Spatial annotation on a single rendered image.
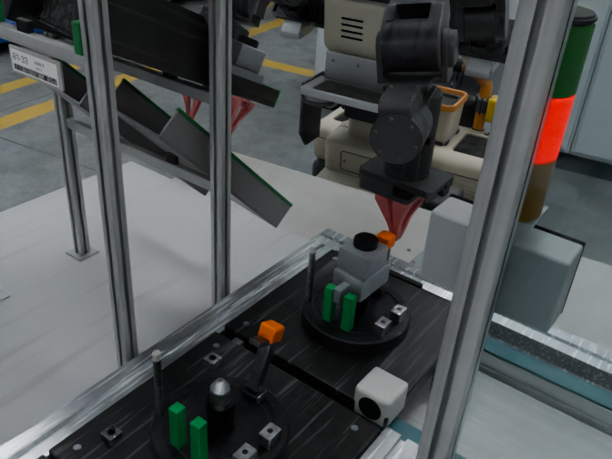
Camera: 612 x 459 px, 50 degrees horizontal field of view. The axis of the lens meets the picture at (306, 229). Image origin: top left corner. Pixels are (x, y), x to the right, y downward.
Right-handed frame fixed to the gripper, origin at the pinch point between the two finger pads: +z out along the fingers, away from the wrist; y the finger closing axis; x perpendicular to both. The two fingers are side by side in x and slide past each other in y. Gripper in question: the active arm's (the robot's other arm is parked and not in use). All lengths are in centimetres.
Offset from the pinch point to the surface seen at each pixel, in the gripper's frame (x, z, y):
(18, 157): 94, 106, -261
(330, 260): 1.1, 9.7, -10.7
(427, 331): -3.8, 9.8, 8.1
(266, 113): 233, 109, -212
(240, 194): -6.1, -0.4, -21.8
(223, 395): -33.8, 2.3, 0.4
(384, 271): -6.0, 2.0, 1.9
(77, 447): -43.4, 8.9, -10.4
